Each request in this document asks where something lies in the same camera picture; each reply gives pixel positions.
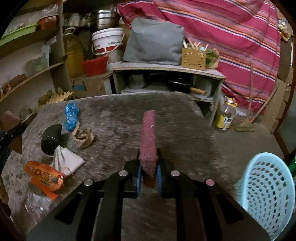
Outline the large maroon scouring pad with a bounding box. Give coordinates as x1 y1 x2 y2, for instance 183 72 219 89
1 111 21 132

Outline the straw broom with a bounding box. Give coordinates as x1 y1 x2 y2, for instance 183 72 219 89
234 56 278 132

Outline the red plastic basket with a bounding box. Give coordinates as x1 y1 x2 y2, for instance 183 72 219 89
81 55 108 77

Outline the grey fuzzy table mat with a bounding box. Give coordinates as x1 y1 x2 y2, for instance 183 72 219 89
1 92 234 237

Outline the orange sausage snack wrapper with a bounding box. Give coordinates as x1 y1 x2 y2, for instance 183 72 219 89
23 161 66 200

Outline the white plastic bucket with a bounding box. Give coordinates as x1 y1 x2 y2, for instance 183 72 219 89
91 28 125 56

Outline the plastic oil bottle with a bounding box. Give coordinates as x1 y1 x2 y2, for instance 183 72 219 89
216 97 238 130

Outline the white tissue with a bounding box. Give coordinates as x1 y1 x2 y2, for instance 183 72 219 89
50 146 85 177

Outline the wooden wall shelf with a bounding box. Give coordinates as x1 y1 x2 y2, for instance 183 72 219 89
1 1 72 111

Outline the cardboard box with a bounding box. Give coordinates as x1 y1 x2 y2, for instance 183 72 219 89
71 72 112 98

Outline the steel pot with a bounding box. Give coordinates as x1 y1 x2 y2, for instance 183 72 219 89
90 9 120 31

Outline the small maroon scouring pad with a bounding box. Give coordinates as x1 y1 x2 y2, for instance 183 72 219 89
139 110 159 188

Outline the yellow chopstick holder box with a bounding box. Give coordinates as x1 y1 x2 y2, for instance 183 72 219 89
181 39 207 70

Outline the grey low cabinet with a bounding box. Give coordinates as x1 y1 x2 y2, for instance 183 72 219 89
108 61 226 126

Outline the pink striped cloth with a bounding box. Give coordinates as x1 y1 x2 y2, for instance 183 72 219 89
117 0 280 111

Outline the blue plastic bag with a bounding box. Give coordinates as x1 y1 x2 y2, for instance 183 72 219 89
65 102 79 132

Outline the silver foil snack wrapper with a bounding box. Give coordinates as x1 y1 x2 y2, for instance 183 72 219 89
25 193 52 216

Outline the grey fabric cushion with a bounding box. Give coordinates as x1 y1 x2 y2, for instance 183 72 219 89
123 18 185 65

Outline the light blue plastic basket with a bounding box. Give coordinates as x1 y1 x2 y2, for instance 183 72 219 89
235 152 295 240

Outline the yellow egg tray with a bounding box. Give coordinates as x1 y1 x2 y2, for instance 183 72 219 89
34 91 74 113

